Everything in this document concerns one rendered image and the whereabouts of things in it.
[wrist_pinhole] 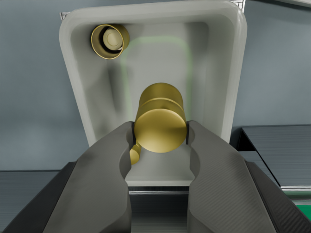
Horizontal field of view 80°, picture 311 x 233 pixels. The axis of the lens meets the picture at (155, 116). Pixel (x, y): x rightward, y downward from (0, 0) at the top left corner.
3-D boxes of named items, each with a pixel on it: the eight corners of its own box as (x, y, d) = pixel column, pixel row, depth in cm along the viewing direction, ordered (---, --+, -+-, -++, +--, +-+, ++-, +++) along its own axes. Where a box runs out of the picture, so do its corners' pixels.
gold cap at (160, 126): (138, 82, 15) (128, 107, 11) (183, 81, 14) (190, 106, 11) (141, 121, 16) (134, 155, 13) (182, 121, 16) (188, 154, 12)
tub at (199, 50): (114, 149, 35) (100, 187, 27) (85, 10, 24) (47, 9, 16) (209, 147, 34) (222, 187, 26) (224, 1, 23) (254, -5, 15)
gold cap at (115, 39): (120, 22, 19) (127, 20, 23) (86, 26, 19) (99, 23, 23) (126, 58, 21) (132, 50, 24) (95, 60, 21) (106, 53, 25)
